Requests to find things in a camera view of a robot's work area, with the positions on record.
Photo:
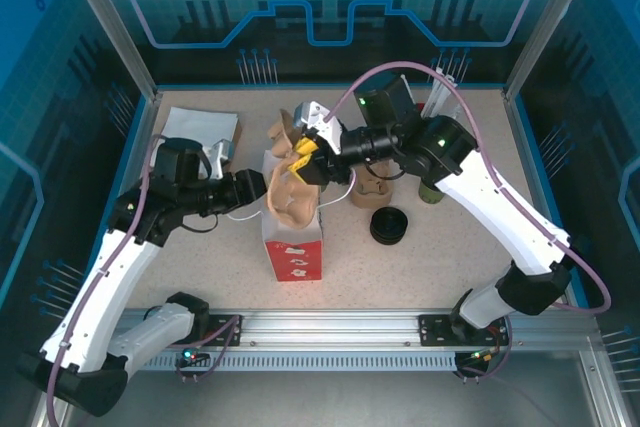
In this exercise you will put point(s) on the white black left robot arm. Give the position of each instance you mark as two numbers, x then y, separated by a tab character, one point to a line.
110	297

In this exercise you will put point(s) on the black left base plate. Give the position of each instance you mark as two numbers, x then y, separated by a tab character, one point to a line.
222	329

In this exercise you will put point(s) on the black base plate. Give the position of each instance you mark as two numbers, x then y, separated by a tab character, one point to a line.
435	329
222	329

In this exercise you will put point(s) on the small LED circuit board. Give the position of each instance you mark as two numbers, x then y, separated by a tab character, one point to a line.
190	356
477	356

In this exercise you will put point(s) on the beige pulp cup carrier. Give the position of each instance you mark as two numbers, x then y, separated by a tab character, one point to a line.
290	207

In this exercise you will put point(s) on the aluminium frame post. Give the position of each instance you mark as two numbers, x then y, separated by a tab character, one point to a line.
110	22
550	22

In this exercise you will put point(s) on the green paper coffee cup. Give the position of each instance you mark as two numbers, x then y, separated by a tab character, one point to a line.
431	188

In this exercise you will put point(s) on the brown paper cup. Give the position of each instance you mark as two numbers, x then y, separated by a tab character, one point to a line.
370	192

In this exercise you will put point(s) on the stack of black cup lids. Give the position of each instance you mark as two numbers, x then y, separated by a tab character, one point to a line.
390	227

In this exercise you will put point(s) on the white red-printed paper bag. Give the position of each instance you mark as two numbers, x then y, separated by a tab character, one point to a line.
292	262

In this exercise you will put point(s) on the aluminium mounting rail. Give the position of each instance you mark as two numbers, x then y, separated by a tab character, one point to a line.
325	329

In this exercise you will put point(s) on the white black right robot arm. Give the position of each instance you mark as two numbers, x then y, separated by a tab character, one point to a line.
510	227

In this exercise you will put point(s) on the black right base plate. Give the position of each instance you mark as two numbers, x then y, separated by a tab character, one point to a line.
435	329

